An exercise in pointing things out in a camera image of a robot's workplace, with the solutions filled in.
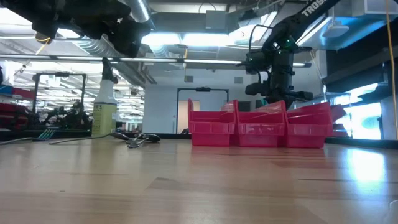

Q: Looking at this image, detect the red plastic bin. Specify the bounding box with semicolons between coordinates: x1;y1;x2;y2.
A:
234;99;287;148
187;98;239;147
283;101;334;149

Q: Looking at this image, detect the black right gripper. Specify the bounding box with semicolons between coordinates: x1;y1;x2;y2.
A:
244;73;314;108

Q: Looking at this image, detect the yellow spray bottle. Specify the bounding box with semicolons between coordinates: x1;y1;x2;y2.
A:
91;57;119;138

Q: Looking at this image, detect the black rig frame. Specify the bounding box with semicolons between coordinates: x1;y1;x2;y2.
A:
32;72;88;125

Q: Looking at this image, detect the dark round ceiling fixture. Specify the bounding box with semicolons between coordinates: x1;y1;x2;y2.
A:
34;30;52;44

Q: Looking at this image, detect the grey ceiling box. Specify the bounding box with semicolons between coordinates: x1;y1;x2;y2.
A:
205;10;227;31

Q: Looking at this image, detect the yellow hanging cable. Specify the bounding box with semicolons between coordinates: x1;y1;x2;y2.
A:
384;0;398;141

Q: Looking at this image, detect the black doorway frame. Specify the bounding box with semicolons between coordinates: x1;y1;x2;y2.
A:
176;87;230;135

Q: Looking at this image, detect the silver ventilation duct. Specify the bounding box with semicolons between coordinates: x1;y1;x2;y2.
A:
118;0;153;23

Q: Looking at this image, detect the iridescent fork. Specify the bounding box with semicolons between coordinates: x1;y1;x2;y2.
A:
0;129;55;146

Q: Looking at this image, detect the white ceiling device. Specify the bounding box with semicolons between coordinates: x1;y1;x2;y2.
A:
322;24;351;39

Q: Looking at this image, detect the horizontal metal bar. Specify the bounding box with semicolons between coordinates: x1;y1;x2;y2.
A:
0;54;313;68

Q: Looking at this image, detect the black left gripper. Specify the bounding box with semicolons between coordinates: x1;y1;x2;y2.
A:
67;0;152;58

